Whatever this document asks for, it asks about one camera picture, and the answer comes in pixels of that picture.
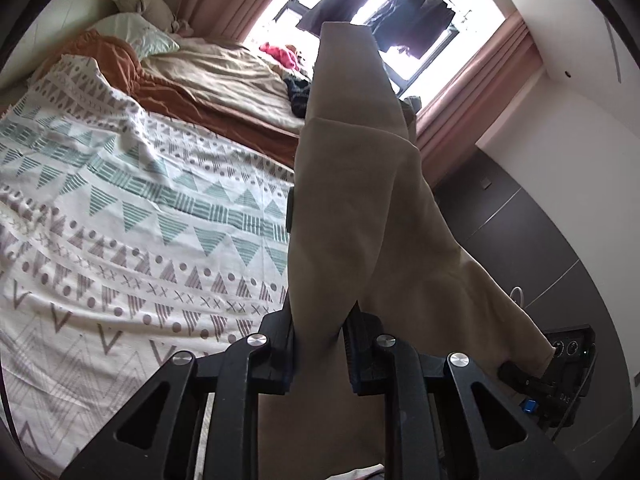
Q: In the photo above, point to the pink garment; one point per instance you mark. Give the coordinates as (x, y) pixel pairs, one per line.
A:
(280, 55)

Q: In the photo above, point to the white patterned blanket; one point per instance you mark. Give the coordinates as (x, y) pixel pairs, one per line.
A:
(125, 260)

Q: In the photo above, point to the dark grey wardrobe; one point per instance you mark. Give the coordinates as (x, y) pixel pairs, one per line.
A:
(525, 240)

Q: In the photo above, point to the pale patterned pillow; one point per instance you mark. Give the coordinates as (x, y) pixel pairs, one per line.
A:
(135, 32)

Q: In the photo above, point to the beige plush toy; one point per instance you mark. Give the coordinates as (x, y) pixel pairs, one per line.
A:
(145, 5)

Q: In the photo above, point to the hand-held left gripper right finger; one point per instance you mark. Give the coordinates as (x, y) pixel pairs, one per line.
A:
(352, 360)

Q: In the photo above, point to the beige duvet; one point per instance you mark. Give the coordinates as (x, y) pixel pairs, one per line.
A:
(225, 75)

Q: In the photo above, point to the beige jacket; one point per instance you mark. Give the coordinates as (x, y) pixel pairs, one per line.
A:
(360, 210)

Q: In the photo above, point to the rust orange blanket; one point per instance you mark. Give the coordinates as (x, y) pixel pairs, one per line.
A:
(110, 55)

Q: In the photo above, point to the wall switch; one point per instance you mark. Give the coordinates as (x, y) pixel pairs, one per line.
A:
(486, 182)

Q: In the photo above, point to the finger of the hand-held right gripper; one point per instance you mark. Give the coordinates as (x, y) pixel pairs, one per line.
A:
(522, 377)

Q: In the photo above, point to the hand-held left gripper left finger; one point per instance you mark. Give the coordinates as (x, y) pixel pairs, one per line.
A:
(280, 355)

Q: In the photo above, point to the dark cloth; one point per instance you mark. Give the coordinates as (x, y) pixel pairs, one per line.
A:
(300, 95)

